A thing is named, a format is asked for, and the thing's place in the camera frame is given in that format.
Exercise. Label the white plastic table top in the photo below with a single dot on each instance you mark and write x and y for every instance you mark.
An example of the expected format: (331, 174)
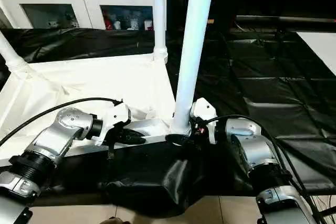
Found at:
(79, 82)

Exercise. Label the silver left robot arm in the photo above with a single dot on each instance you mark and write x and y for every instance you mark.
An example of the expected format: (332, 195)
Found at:
(52, 137)

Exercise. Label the black mat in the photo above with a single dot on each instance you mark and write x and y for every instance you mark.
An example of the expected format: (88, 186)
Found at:
(273, 87)

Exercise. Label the small yellow label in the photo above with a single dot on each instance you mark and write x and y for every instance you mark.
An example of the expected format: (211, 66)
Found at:
(211, 22)

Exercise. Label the white flat board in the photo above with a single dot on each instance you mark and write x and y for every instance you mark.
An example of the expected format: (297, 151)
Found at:
(320, 51)

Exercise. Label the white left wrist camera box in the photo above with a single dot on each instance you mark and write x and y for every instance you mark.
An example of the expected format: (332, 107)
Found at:
(114, 116)

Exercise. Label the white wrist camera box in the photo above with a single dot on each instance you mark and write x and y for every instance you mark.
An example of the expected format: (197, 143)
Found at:
(203, 111)
(114, 116)

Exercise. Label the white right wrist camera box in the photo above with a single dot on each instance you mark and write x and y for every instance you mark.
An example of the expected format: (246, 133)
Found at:
(203, 111)

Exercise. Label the black metal rail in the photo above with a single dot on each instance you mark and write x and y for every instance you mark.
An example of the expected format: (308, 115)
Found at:
(283, 20)

